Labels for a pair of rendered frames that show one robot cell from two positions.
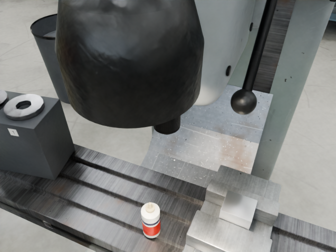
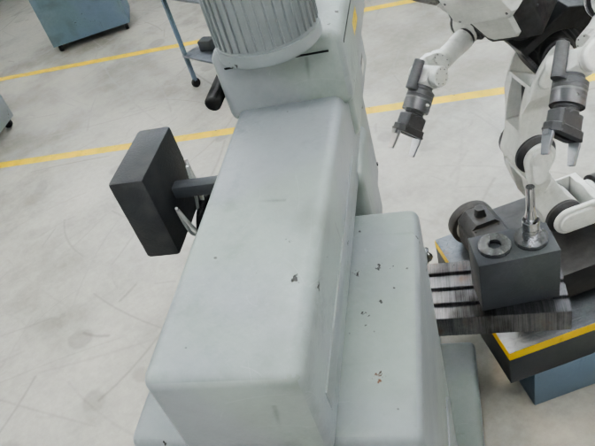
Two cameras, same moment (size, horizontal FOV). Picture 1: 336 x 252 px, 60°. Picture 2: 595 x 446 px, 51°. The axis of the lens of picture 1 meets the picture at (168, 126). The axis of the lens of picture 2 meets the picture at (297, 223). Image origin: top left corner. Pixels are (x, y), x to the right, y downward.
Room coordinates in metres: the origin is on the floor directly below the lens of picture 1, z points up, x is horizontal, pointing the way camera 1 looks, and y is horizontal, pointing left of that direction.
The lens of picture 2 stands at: (1.72, -0.22, 2.36)
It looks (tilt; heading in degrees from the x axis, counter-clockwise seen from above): 39 degrees down; 176
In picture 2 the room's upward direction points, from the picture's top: 18 degrees counter-clockwise
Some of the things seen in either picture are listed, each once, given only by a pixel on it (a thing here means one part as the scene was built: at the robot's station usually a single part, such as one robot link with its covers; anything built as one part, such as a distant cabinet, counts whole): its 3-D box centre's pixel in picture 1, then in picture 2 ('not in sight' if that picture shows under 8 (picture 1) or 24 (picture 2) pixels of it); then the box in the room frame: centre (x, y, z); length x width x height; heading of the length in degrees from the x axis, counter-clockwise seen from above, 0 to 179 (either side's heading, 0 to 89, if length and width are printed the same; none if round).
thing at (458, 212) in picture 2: not in sight; (471, 222); (-0.17, 0.61, 0.50); 0.20 x 0.05 x 0.20; 88
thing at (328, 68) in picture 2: not in sight; (297, 27); (0.39, 0.00, 1.81); 0.47 x 0.26 x 0.16; 157
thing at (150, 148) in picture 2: not in sight; (156, 191); (0.52, -0.42, 1.62); 0.20 x 0.09 x 0.21; 157
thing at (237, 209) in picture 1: (236, 213); not in sight; (0.32, -0.14, 1.01); 0.06 x 0.05 x 0.06; 65
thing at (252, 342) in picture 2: not in sight; (282, 223); (0.84, -0.19, 1.66); 0.80 x 0.23 x 0.20; 157
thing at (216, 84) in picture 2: not in sight; (236, 51); (0.35, -0.15, 1.79); 0.45 x 0.04 x 0.04; 157
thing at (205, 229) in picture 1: (227, 241); not in sight; (0.27, -0.11, 0.99); 0.15 x 0.06 x 0.04; 65
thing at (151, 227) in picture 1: (150, 217); not in sight; (0.34, 0.04, 0.96); 0.04 x 0.04 x 0.11
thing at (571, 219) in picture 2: not in sight; (567, 203); (0.10, 0.87, 0.68); 0.21 x 0.20 x 0.13; 88
